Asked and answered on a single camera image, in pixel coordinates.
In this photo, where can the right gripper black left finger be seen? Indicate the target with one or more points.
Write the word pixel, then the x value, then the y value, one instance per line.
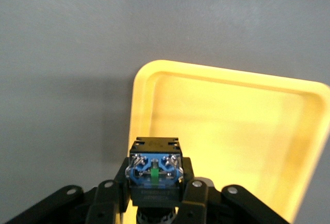
pixel 103 203

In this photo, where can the yellow capped push button switch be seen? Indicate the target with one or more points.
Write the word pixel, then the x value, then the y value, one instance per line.
pixel 154 172

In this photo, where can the yellow plastic tray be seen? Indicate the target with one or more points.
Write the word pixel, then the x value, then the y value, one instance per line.
pixel 232 131

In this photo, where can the dark grey table mat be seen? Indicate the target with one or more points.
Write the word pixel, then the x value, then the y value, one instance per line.
pixel 77 53

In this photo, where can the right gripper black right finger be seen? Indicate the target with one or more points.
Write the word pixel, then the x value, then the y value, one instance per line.
pixel 206 206

